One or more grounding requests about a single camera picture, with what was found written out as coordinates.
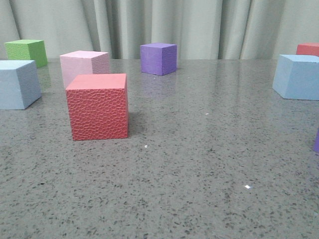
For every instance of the green foam cube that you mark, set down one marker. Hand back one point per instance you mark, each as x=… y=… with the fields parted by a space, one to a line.
x=27 y=50

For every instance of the front red foam cube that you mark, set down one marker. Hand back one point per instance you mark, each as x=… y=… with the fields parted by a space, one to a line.
x=98 y=106

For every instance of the grey curtain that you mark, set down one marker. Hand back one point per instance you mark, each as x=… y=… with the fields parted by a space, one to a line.
x=202 y=29

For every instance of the near purple foam cube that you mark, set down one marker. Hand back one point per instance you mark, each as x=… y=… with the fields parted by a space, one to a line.
x=316 y=143

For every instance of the red foam cube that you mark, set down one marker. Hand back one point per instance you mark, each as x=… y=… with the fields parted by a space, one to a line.
x=310 y=48
x=98 y=106

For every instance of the pink foam cube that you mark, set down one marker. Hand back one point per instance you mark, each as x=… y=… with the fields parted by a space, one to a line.
x=83 y=62

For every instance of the far red foam cube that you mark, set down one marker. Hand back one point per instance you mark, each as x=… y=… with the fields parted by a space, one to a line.
x=310 y=48

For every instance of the light blue foam cube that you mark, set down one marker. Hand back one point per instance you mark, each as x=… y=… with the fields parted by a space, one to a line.
x=297 y=77
x=19 y=84

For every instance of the purple foam cube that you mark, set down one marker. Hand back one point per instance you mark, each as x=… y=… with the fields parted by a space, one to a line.
x=158 y=58
x=316 y=143

